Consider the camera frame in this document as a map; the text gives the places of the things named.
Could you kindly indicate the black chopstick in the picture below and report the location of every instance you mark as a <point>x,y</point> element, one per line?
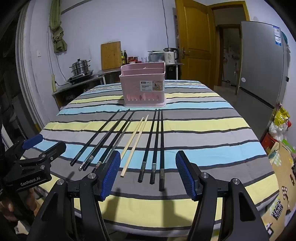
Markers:
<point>161,148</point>
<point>110,139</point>
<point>156,143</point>
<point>148,143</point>
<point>94,138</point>

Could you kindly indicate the white door frame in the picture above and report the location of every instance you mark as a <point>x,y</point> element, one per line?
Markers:
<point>25,69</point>

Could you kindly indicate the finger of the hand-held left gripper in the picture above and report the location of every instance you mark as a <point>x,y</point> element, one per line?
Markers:
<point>54,150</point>
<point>33,141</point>

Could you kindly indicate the pink plastic utensil basket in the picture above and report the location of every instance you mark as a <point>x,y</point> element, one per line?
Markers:
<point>131,81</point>

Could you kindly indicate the yellow door frame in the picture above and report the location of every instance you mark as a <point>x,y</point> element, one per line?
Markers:
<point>231,4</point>

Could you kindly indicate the wooden cutting board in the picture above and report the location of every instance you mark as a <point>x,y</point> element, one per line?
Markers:
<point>111,55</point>

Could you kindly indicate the low corner shelf unit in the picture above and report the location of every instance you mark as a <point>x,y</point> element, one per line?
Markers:
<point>69,89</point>

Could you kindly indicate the yellow wooden door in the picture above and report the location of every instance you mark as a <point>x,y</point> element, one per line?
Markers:
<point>194,34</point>

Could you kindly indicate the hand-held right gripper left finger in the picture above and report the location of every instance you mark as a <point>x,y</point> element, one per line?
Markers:
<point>113,173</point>

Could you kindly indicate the red lidded jar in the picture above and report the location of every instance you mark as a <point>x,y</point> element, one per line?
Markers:
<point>131,60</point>

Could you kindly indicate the wall power strip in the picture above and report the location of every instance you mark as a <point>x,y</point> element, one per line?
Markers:
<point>54,83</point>

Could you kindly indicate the metal kitchen shelf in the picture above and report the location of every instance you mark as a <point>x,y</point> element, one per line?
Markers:
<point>108,72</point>

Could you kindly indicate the olive oil bottle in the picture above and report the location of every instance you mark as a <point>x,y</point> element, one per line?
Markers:
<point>122,59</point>

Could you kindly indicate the black induction cooker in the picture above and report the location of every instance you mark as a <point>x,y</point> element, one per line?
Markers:
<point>81,77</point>

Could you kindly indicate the light wooden chopstick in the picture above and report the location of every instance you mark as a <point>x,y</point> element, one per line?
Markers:
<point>135,146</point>
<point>131,138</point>

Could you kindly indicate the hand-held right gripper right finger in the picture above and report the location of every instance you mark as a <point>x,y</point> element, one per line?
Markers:
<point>183,173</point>

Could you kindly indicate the hanging green cloth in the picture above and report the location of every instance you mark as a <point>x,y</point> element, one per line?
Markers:
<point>57,34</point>

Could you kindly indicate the striped tablecloth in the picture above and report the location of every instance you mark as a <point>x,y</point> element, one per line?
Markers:
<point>208,125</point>

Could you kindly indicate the clear storage container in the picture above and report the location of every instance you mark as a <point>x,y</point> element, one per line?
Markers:
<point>156,56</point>

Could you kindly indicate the grey refrigerator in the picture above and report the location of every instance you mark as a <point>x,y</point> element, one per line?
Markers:
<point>259,69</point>

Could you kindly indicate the wall poster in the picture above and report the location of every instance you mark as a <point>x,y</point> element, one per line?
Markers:
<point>175,23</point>

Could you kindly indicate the white plastic bag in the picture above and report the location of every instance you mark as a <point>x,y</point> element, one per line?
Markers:
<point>277,131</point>

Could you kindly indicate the printed cardboard box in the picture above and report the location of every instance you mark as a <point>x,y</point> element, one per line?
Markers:
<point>282,185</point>

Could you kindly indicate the red box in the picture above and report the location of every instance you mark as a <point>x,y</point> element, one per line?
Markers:
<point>268,142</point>

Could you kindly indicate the dark glass bottle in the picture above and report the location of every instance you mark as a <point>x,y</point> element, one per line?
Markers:
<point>125,58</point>

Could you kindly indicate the white electric kettle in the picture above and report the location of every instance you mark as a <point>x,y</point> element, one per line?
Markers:
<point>170,56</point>

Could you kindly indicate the yellow snack bags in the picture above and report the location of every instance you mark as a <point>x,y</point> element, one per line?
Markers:
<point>281,115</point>

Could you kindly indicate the blue white sticker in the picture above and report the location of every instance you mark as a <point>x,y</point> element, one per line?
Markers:
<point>277,36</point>

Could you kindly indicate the brown inner door frame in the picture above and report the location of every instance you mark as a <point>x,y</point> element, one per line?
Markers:
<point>220,58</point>

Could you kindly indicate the steel steamer pot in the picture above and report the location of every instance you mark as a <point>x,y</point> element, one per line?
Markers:
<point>79,67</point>

